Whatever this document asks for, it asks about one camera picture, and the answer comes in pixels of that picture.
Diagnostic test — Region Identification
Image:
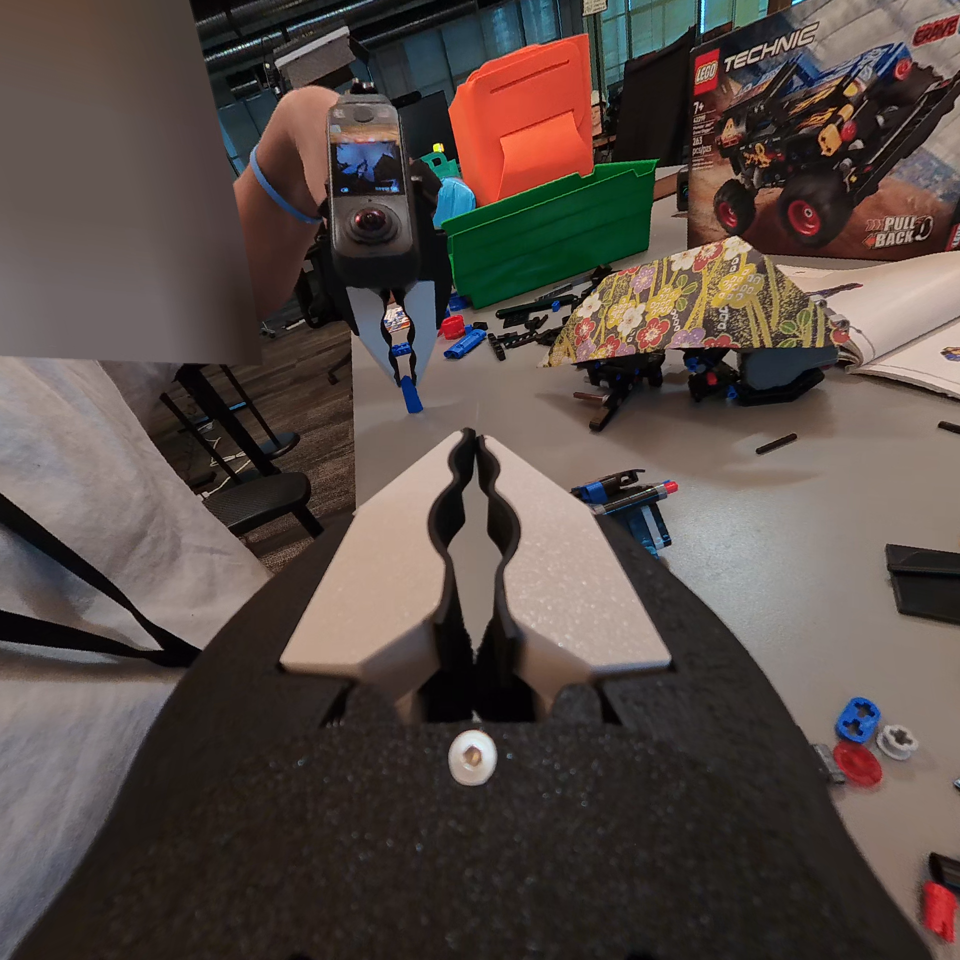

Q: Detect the green plastic bin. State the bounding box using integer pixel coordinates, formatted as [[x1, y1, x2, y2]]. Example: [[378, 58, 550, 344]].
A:
[[442, 159, 660, 309]]

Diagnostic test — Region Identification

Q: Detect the light blue plastic bag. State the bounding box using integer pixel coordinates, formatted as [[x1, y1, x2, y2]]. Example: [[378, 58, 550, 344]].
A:
[[433, 178, 475, 230]]

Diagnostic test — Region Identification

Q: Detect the black lanyard strap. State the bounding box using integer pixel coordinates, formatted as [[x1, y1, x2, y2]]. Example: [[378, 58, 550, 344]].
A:
[[0, 491, 200, 669]]

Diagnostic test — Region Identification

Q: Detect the person's white shirt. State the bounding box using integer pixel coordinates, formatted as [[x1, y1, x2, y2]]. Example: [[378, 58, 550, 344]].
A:
[[0, 356, 271, 960]]

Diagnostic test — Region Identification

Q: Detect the open instruction booklet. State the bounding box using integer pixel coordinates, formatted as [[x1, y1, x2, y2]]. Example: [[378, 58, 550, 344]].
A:
[[776, 251, 960, 399]]

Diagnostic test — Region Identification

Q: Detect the black lego vehicle chassis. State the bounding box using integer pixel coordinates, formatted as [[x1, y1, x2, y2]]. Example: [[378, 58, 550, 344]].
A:
[[573, 345, 826, 432]]

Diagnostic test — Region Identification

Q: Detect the blue wristband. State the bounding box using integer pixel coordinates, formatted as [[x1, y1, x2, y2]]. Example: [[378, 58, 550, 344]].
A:
[[249, 144, 325, 226]]

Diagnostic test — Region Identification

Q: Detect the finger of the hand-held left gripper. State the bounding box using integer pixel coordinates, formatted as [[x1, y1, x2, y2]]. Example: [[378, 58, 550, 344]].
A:
[[349, 287, 399, 386], [403, 280, 439, 387]]

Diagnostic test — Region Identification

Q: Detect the blue lego axle connector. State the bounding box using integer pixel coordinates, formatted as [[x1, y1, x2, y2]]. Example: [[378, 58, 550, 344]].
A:
[[834, 697, 882, 744]]

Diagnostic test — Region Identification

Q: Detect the orange plastic bin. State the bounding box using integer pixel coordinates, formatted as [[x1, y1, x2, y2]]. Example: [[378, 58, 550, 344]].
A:
[[448, 33, 594, 207]]

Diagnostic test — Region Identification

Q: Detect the studio light panel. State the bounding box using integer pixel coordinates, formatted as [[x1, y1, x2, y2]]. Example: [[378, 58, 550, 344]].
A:
[[273, 26, 369, 87]]

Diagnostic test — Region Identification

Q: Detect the person's left forearm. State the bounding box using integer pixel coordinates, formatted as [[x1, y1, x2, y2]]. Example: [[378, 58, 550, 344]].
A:
[[232, 153, 331, 324]]

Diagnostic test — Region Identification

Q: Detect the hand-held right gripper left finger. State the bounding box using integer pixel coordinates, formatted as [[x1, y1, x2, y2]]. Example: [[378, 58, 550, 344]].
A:
[[279, 427, 479, 723]]

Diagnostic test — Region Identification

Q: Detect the blue black lego subassembly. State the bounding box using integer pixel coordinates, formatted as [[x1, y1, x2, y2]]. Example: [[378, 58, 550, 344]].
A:
[[570, 468, 680, 560]]

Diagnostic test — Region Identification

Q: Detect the black mesh office chair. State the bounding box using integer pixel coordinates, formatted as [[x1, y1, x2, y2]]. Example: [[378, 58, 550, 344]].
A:
[[202, 472, 324, 556]]

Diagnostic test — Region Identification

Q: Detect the person's left hand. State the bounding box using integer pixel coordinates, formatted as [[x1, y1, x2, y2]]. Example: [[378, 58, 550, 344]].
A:
[[258, 85, 332, 221]]

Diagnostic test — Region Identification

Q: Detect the red round lego piece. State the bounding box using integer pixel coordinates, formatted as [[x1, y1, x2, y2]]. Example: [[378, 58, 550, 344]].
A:
[[832, 741, 885, 789]]

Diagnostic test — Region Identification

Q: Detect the black lego panel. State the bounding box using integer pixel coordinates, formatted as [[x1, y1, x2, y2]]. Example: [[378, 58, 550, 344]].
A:
[[885, 543, 960, 624]]

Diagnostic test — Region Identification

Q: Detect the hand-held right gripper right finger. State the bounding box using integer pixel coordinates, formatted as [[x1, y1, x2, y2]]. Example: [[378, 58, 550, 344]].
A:
[[474, 433, 672, 723]]

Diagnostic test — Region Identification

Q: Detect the floral patterned paper sheet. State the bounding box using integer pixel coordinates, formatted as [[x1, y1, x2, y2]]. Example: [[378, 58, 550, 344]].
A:
[[538, 236, 840, 369]]

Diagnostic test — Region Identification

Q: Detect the pile of black lego pieces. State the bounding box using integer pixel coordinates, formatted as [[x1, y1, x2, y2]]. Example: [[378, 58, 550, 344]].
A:
[[487, 266, 612, 361]]

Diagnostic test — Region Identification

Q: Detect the lego set cardboard box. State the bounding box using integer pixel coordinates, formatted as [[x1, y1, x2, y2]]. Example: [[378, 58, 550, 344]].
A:
[[686, 0, 960, 264]]

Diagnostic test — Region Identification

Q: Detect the red lego pin piece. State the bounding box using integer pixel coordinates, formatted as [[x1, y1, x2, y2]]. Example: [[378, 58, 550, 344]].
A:
[[921, 881, 957, 935]]

